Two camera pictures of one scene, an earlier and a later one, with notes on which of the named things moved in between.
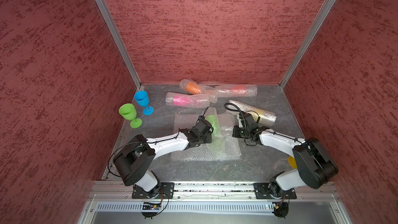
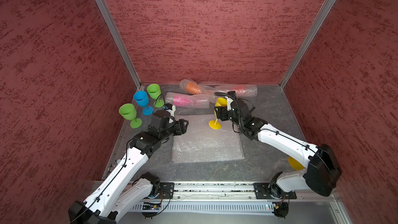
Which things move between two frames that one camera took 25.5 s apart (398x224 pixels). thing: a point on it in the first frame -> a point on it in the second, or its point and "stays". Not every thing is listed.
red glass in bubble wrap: [236, 91] stays
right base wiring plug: [280, 209] stays
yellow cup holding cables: [292, 161] stays
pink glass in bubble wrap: [191, 100] stays
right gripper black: [235, 131] -> [222, 111]
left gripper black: [209, 136] -> [180, 128]
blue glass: [142, 97] stays
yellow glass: [262, 116] -> [219, 102]
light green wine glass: [128, 111] stays
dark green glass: [216, 143] -> [154, 92]
